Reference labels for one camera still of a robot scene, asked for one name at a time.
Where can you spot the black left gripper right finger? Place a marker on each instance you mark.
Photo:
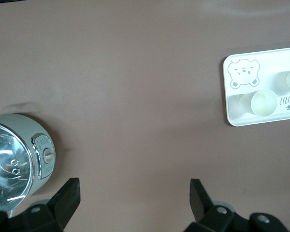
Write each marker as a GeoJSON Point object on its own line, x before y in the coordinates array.
{"type": "Point", "coordinates": [203, 207]}

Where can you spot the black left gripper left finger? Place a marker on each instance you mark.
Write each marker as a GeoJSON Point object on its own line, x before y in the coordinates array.
{"type": "Point", "coordinates": [58, 210]}

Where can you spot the cream bear print tray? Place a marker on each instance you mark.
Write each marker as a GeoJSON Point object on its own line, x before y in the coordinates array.
{"type": "Point", "coordinates": [234, 116]}

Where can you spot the glass pot lid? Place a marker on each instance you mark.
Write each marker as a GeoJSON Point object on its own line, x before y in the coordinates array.
{"type": "Point", "coordinates": [4, 157]}

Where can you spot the grey-green electric cooking pot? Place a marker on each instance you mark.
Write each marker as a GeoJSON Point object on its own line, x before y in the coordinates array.
{"type": "Point", "coordinates": [26, 125]}

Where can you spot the brown table cover mat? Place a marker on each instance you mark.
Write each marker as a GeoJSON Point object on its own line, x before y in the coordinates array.
{"type": "Point", "coordinates": [135, 72]}

